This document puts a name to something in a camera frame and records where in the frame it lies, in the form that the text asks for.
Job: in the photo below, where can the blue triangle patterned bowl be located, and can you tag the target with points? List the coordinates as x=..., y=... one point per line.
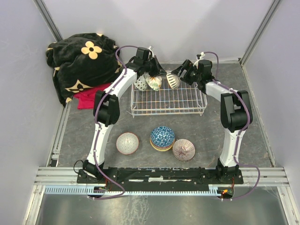
x=162, y=136

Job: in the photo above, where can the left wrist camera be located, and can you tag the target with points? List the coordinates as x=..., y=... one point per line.
x=151, y=54

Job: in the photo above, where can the red cloth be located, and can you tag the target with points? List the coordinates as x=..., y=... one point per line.
x=86, y=97

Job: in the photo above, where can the black floral fleece blanket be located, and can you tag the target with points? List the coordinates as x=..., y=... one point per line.
x=81, y=62

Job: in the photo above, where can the purple striped bowl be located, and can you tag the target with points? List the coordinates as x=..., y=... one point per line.
x=183, y=150

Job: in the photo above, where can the red patterned bowl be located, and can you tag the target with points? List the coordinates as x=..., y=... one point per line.
x=141, y=84

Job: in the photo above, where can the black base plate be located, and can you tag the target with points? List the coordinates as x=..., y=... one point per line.
x=160, y=179

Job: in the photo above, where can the white wire dish rack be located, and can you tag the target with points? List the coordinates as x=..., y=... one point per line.
x=186, y=99

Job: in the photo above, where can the multicolour bowl under blue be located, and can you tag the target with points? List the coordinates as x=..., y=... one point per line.
x=162, y=149

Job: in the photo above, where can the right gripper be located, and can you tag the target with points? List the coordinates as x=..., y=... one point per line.
x=187, y=66

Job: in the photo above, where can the aluminium frame rail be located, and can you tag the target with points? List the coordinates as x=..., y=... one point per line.
x=63, y=180

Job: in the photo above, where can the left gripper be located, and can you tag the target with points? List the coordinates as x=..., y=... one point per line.
x=161, y=71

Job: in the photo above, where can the grey geometric patterned bowl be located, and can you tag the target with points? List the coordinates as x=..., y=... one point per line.
x=127, y=143

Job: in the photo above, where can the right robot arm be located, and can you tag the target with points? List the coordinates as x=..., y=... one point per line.
x=235, y=111

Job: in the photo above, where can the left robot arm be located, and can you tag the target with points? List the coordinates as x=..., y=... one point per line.
x=107, y=108

